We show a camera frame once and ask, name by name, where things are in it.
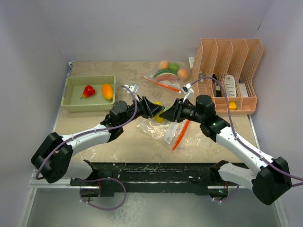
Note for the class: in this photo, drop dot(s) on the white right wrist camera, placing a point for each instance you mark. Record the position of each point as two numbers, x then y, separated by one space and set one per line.
188 91

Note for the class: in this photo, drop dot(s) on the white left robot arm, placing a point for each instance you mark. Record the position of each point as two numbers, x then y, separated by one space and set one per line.
53 157

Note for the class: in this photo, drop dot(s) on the red fake strawberry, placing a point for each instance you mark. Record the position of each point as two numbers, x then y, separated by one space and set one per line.
88 91

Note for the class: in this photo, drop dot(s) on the clear zip bag orange seal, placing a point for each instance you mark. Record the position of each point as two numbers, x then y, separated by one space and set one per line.
168 133

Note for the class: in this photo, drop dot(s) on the fake peach right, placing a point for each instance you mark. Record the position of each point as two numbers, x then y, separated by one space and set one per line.
183 74

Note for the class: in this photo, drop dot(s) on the green fake leafy vegetable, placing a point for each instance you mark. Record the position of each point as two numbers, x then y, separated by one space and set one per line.
174 66

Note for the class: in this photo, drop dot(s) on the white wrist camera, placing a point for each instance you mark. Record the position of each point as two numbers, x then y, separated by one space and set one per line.
134 88
188 91

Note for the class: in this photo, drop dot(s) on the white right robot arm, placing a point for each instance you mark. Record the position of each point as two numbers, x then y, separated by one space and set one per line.
267 177

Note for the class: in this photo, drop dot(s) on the fake peach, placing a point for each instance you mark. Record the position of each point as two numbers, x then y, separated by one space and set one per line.
183 74
163 65

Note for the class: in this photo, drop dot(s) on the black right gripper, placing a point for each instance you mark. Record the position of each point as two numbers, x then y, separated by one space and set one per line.
173 113

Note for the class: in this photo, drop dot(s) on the orange plastic file organizer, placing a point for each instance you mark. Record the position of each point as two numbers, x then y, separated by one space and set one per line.
221 57

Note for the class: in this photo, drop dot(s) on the fake watermelon slice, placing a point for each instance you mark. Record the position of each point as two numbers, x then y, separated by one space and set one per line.
165 74

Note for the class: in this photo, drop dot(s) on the black item in organizer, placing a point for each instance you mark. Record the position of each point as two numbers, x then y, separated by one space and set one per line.
216 89

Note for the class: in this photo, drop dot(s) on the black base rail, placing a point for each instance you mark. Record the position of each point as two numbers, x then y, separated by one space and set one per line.
109 178

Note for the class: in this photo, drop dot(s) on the small white box behind organizer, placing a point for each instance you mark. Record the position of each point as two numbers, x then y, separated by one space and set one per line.
191 61

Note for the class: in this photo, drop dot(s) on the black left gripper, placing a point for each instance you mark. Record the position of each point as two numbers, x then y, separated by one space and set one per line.
152 109

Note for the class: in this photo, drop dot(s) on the white bottle in organizer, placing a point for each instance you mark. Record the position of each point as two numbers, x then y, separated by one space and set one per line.
230 85

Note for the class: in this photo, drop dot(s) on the fake peach left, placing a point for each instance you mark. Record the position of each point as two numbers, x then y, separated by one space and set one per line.
163 65

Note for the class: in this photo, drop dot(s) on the white box in organizer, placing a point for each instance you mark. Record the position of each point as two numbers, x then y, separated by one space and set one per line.
243 89

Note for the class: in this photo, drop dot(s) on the light green perforated basket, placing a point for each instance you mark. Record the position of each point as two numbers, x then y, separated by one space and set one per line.
74 87

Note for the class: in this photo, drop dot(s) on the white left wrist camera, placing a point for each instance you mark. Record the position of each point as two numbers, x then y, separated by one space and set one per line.
134 88

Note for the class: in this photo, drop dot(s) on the yellow block in organizer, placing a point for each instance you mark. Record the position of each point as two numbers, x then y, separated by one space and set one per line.
233 106

